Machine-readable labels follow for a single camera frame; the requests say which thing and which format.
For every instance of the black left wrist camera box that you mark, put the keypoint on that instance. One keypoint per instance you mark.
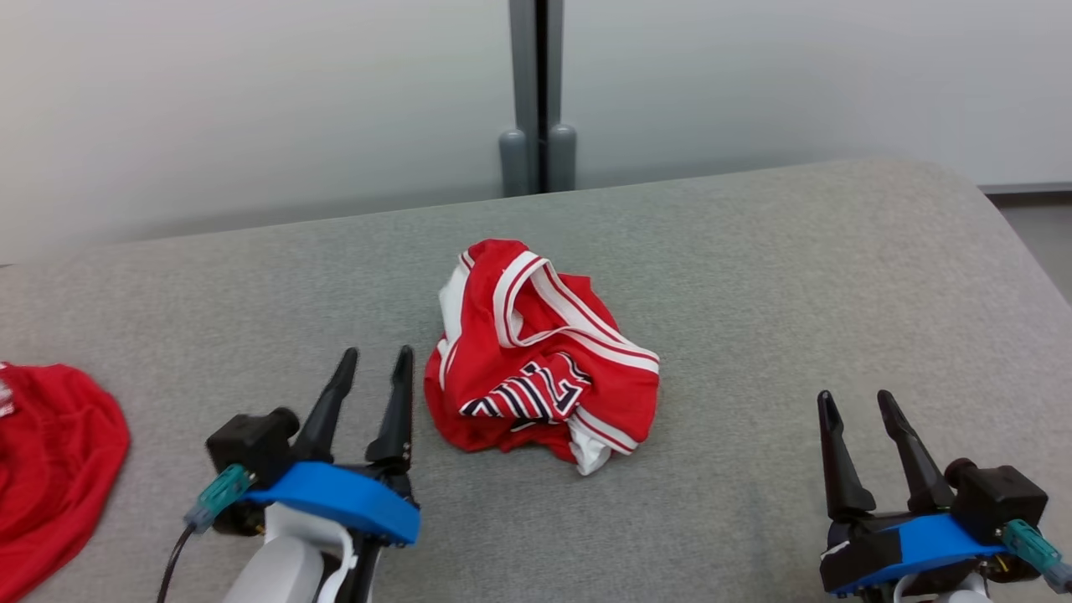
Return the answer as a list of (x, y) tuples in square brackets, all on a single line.
[(251, 444)]

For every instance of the plain red garment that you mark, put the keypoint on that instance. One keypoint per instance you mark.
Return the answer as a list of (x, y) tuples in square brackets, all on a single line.
[(50, 469)]

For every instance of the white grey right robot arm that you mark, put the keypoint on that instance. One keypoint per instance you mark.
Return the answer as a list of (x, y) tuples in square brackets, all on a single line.
[(946, 593)]

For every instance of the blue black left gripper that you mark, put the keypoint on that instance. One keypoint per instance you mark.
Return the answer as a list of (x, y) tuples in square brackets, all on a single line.
[(352, 498)]

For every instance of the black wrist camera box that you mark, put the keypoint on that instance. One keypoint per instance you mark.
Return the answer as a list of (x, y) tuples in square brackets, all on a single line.
[(997, 498), (251, 444)]

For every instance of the grey partition post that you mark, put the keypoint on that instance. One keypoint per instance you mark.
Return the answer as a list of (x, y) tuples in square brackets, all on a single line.
[(523, 84)]

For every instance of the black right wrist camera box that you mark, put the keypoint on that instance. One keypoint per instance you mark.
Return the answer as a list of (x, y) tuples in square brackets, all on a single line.
[(997, 498)]

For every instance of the red white striped jersey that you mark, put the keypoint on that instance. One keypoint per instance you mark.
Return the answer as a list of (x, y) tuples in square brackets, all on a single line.
[(536, 335)]

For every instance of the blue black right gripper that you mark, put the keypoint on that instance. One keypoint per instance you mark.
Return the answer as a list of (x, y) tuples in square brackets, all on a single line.
[(921, 540)]

